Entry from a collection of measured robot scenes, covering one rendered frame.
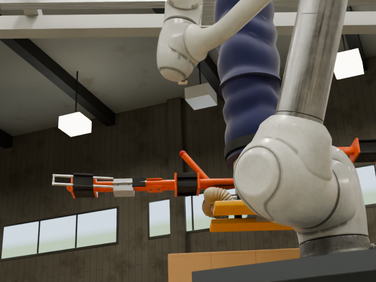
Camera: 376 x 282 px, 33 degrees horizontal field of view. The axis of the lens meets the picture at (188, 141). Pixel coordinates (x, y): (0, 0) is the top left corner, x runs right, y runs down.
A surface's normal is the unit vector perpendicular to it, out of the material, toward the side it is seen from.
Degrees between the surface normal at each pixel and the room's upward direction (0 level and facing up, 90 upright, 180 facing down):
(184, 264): 90
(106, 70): 180
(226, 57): 99
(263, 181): 98
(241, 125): 87
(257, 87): 74
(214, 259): 90
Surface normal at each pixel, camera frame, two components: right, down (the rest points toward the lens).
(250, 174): -0.62, -0.13
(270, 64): 0.59, -0.17
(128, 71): 0.04, 0.91
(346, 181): 0.73, -0.38
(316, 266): -0.37, -0.37
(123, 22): 0.03, -0.41
